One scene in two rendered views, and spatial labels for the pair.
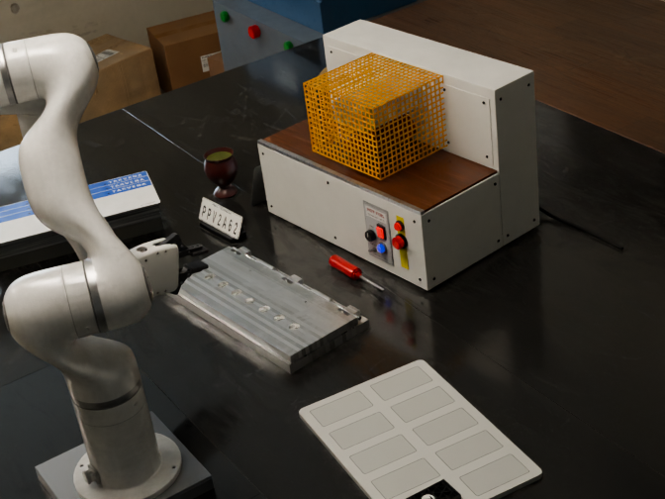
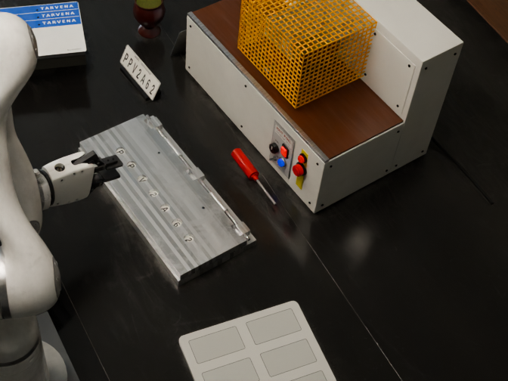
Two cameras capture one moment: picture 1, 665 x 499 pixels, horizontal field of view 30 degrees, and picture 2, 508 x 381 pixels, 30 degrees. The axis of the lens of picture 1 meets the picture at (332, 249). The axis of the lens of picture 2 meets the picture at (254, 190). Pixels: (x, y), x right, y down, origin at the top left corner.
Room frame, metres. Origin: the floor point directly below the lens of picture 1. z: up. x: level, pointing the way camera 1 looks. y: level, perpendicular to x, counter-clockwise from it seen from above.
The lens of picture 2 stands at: (0.87, 0.06, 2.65)
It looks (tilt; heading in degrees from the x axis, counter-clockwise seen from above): 52 degrees down; 355
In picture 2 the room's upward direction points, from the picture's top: 7 degrees clockwise
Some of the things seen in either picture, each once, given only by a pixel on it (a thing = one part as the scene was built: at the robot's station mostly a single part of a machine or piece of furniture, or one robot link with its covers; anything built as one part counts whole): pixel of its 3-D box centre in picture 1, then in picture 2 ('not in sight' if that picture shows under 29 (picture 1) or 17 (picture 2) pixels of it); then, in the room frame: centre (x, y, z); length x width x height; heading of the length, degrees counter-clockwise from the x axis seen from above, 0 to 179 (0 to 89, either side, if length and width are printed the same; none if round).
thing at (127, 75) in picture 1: (93, 87); not in sight; (5.43, 1.00, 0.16); 0.50 x 0.38 x 0.32; 130
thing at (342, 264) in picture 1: (357, 274); (255, 177); (2.27, -0.05, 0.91); 0.18 x 0.03 x 0.03; 33
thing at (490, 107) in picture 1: (430, 155); (345, 79); (2.44, -0.24, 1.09); 0.75 x 0.40 x 0.38; 36
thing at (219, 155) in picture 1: (222, 173); (149, 15); (2.76, 0.24, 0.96); 0.09 x 0.09 x 0.11
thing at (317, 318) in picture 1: (260, 298); (163, 190); (2.20, 0.16, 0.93); 0.44 x 0.19 x 0.02; 36
